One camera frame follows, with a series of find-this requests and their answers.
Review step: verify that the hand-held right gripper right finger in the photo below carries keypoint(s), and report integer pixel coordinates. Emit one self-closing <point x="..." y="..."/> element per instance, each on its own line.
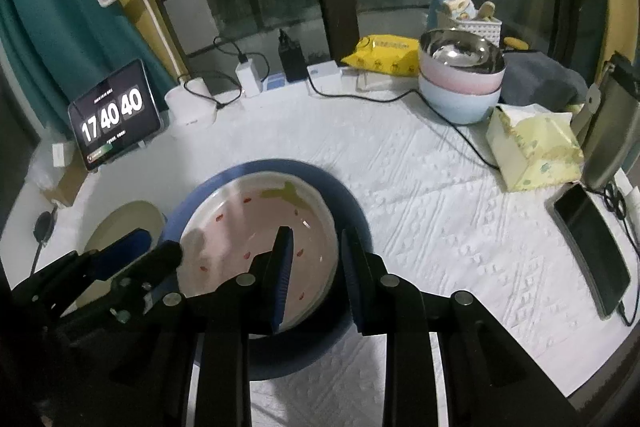
<point x="352" y="277"/>

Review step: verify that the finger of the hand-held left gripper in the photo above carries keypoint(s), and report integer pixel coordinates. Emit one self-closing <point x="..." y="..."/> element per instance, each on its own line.
<point x="155" y="262"/>
<point x="125" y="249"/>

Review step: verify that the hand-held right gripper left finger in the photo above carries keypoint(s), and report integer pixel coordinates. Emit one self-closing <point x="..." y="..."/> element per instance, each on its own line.
<point x="282" y="277"/>

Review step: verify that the beige plate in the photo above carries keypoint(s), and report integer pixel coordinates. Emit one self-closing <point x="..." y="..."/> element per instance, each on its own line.
<point x="125" y="219"/>

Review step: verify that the pink patterned bowl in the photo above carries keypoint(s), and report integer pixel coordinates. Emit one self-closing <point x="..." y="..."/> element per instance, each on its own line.
<point x="235" y="227"/>

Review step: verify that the large blue bowl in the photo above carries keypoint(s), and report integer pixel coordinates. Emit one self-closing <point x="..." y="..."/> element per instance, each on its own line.
<point x="345" y="207"/>

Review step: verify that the cardboard box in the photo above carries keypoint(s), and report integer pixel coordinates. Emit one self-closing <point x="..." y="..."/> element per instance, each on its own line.
<point x="70" y="187"/>

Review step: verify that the clear plastic bag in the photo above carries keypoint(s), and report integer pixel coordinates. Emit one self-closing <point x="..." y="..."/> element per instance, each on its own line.
<point x="42" y="172"/>

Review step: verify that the tablet showing clock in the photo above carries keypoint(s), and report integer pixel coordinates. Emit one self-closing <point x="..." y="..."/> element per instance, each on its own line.
<point x="115" y="117"/>

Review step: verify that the small blue white box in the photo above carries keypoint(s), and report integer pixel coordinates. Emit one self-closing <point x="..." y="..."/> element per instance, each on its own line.
<point x="276" y="82"/>

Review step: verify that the light blue bowl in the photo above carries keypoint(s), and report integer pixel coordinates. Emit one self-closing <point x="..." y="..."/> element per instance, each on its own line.
<point x="457" y="107"/>

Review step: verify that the white charger plug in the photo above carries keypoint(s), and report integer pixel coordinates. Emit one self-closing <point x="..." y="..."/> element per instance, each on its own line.
<point x="248" y="79"/>

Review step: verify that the yellow wet wipes pack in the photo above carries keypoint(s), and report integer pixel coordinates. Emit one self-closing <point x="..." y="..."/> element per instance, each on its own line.
<point x="382" y="54"/>

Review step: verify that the yellow tissue pack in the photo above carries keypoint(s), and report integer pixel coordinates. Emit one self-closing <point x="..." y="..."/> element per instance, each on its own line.
<point x="540" y="152"/>

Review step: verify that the pink steel-lined bowl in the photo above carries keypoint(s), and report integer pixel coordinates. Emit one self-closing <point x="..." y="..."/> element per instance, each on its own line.
<point x="460" y="77"/>

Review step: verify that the black smartphone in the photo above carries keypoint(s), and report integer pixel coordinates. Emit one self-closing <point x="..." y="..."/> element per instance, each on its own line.
<point x="592" y="247"/>

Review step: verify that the grey folded cloth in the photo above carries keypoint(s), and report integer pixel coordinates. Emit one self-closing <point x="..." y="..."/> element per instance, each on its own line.
<point x="545" y="79"/>

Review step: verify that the small yellow lid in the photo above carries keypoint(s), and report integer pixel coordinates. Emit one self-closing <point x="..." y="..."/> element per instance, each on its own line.
<point x="515" y="44"/>

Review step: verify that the grey metal stand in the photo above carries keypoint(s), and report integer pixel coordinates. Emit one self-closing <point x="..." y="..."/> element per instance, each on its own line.
<point x="590" y="107"/>

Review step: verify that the wooden brush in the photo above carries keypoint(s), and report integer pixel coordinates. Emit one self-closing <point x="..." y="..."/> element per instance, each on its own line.
<point x="485" y="11"/>

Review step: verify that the stainless steel tumbler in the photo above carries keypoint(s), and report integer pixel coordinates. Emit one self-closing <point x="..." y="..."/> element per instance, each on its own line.
<point x="612" y="132"/>

